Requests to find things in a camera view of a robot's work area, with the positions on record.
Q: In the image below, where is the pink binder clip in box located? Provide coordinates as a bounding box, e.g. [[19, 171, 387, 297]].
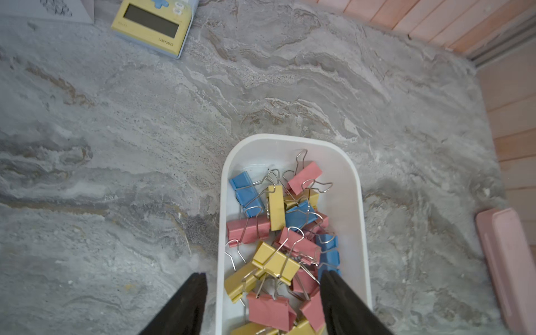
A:
[[288, 161, 322, 195]]

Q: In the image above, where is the LOEWE white book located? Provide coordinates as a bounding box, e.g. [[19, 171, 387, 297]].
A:
[[1, 0, 95, 24]]

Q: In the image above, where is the white plastic storage box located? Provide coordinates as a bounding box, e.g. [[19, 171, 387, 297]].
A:
[[215, 134, 373, 334]]

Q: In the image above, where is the yellow binder clip in box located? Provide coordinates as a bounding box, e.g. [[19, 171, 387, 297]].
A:
[[267, 185, 286, 231]]

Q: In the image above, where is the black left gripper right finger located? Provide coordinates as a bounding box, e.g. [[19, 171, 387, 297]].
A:
[[320, 271, 393, 335]]

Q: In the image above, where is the yellow blue small calculator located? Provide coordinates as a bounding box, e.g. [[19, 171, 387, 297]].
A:
[[111, 0, 199, 59]]

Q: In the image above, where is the blue binder clip in box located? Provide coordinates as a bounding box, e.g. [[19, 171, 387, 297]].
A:
[[230, 172, 265, 218]]

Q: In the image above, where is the pink plastic box lid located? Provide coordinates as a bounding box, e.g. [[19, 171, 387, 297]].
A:
[[475, 208, 535, 334]]

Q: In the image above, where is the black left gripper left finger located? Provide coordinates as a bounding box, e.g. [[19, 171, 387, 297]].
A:
[[139, 273, 208, 335]]

